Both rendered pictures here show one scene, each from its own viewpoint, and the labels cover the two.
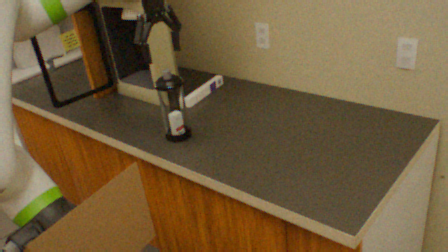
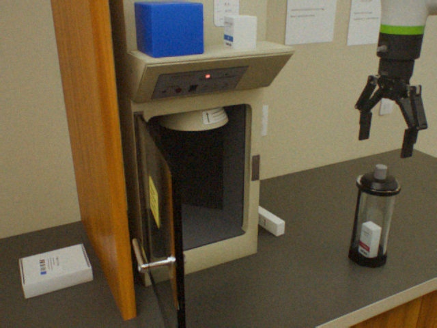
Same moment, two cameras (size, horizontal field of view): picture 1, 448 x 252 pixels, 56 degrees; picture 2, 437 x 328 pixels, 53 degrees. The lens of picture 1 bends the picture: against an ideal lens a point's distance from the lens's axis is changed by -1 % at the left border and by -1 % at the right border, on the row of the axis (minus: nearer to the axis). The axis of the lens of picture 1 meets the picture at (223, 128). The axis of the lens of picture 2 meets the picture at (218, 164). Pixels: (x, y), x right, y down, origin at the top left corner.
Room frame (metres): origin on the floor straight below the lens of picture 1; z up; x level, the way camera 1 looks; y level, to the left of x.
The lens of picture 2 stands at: (1.46, 1.26, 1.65)
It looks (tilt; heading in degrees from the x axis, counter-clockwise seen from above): 23 degrees down; 290
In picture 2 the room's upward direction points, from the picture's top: straight up
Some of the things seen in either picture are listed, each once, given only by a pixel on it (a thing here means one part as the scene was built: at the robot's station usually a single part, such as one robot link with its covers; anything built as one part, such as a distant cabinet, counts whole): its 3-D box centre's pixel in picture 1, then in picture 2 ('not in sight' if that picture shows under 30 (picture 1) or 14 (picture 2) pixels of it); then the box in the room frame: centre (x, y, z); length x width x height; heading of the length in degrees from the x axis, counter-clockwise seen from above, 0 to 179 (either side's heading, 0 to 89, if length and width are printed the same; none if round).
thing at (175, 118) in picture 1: (173, 108); (372, 219); (1.42, 0.17, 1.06); 0.11 x 0.11 x 0.21
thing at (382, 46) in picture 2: not in sight; (397, 46); (1.42, 0.18, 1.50); 0.12 x 0.09 x 0.06; 46
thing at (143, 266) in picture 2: not in sight; (150, 253); (1.79, 0.69, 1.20); 0.10 x 0.05 x 0.03; 129
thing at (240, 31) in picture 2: not in sight; (240, 31); (1.73, 0.37, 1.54); 0.05 x 0.05 x 0.06; 41
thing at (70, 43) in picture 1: (73, 56); (158, 234); (1.81, 0.61, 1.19); 0.30 x 0.01 x 0.40; 129
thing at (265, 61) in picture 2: not in sight; (213, 74); (1.77, 0.41, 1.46); 0.32 x 0.12 x 0.10; 46
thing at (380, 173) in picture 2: (167, 78); (379, 178); (1.42, 0.17, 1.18); 0.09 x 0.09 x 0.07
